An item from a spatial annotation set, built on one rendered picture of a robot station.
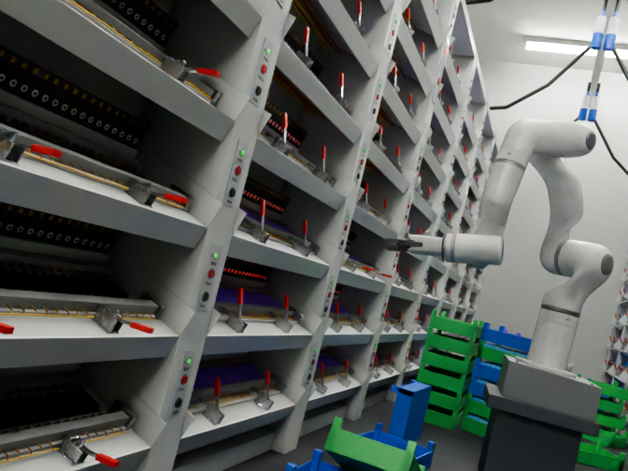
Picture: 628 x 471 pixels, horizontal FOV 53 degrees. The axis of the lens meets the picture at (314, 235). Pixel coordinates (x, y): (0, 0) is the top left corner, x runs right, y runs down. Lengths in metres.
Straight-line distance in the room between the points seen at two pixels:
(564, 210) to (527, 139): 0.29
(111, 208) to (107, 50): 0.21
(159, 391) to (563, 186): 1.38
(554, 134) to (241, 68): 1.08
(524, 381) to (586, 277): 0.37
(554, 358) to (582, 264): 0.30
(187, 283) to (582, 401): 1.33
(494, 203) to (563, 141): 0.28
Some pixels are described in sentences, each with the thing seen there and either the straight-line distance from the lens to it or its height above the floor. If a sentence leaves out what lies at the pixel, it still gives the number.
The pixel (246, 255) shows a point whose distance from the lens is 1.32.
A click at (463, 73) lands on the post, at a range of 3.36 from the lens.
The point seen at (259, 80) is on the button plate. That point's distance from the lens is 1.23.
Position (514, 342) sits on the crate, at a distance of 2.88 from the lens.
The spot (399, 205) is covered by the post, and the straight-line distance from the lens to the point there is 2.49.
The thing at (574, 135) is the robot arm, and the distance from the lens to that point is 2.00.
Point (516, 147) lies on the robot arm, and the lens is 1.91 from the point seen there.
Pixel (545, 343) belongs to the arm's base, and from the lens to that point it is 2.14.
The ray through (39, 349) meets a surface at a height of 0.32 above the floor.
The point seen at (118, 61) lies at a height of 0.71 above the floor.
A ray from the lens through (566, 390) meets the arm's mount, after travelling 2.08.
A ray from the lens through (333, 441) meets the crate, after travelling 1.55.
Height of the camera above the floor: 0.50
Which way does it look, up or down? 4 degrees up
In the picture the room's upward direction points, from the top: 14 degrees clockwise
